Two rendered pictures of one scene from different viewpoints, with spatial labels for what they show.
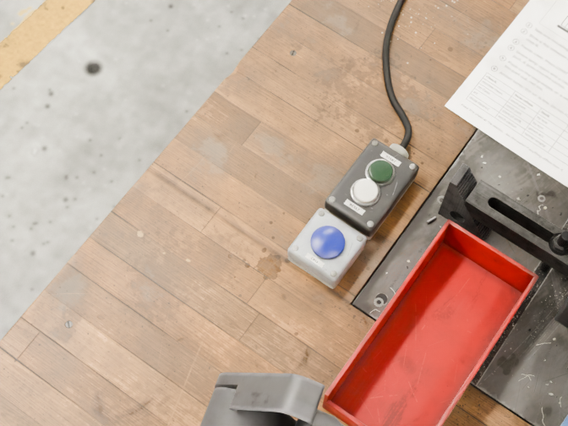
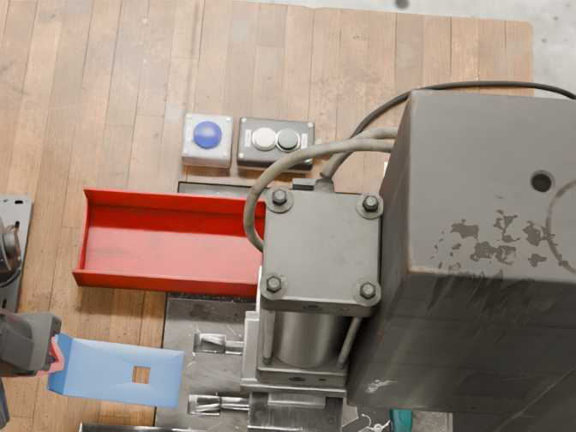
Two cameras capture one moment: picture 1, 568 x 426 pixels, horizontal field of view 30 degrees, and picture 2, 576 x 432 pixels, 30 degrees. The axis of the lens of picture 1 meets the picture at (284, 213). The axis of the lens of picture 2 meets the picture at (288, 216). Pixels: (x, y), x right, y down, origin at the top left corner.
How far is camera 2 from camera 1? 0.70 m
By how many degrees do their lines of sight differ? 20
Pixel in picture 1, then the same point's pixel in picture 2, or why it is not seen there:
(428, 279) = (230, 222)
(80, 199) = not seen: hidden behind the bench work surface
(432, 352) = (174, 254)
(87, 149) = not seen: hidden behind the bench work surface
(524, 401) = (176, 338)
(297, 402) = not seen: outside the picture
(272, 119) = (291, 53)
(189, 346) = (82, 96)
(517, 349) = (215, 313)
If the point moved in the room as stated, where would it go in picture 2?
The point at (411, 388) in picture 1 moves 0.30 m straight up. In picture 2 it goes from (137, 253) to (112, 162)
